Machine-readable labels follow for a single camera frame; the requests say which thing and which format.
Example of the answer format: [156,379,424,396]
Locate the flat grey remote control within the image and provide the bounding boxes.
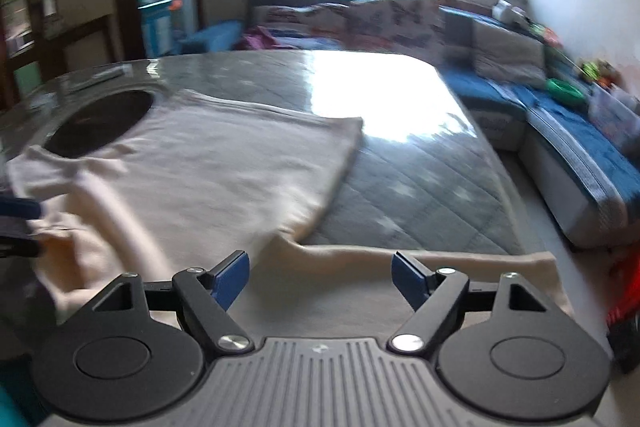
[70,67,132,92]

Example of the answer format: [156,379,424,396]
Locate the blue toy rack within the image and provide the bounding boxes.
[138,0,184,58]

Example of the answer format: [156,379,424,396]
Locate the clear plastic box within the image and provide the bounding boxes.
[589,84,640,148]

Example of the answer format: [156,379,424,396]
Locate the green bowl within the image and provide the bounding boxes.
[547,78,586,103]

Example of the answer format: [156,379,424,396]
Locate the blue stool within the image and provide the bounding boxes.
[181,21,246,56]

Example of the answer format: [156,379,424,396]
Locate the pink cloth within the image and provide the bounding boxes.
[242,27,279,53]

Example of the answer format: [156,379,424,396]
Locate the orange green toy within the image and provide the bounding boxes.
[530,24,564,48]

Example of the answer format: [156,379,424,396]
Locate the beige cushion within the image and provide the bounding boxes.
[472,19,547,88]

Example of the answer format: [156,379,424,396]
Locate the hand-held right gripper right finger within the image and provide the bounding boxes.
[390,251,549,352]

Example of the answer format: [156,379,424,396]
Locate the beige shirt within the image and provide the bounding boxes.
[7,89,574,339]

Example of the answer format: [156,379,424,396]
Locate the red object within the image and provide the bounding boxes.
[606,251,640,374]

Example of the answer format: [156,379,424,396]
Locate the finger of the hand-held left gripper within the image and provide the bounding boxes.
[0,234,42,259]
[0,198,44,221]

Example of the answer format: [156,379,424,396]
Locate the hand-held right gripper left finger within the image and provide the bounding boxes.
[94,251,252,356]

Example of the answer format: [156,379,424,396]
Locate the blue sectional sofa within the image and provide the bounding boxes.
[247,0,640,249]

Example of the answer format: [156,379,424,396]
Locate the large floral cushion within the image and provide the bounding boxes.
[349,0,444,51]

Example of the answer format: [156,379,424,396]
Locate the long floral cushion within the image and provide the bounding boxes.
[252,3,352,40]

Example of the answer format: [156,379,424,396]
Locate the green and orange toys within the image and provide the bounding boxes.
[579,59,619,88]

